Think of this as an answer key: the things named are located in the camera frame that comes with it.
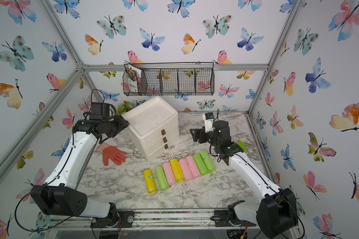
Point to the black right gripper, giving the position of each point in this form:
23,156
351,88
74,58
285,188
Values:
199,131

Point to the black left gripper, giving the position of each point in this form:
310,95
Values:
123,124

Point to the green trash bag roll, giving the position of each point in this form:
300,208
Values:
200,164
207,161
161,178

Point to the white top drawer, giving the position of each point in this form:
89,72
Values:
144,127

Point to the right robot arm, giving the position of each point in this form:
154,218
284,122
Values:
277,212

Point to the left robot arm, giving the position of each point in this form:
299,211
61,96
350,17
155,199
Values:
58,195

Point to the pink trash bag roll middle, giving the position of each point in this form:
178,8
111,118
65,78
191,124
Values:
185,170

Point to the pink trash bag roll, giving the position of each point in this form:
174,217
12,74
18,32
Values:
169,174
185,170
193,167

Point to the pink trash bag roll right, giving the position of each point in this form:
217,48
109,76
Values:
193,167

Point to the yellow trash bag roll middle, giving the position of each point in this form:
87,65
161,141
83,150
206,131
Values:
177,172

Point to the yellow trash bag roll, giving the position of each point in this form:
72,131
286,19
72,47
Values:
149,180
177,172

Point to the white three-drawer cabinet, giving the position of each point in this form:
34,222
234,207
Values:
157,144

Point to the pink trash bag roll left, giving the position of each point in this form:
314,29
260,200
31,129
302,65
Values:
169,174

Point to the yellow trash bag roll left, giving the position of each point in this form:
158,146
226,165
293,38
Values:
149,180

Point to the artificial green flower plant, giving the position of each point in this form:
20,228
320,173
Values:
124,107

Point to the red work glove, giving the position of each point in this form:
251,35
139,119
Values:
111,153

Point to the seed packet in basket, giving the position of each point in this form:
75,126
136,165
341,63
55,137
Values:
134,78

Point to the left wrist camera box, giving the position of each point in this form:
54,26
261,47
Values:
100,110

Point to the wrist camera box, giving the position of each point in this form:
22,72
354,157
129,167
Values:
208,121
100,110

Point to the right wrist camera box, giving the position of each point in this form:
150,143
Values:
208,121

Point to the black wire wall basket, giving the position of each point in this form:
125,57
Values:
172,79

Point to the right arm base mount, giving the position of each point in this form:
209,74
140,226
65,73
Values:
239,213

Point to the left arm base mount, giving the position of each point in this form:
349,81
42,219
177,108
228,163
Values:
115,218

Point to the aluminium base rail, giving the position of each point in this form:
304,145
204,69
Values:
186,219

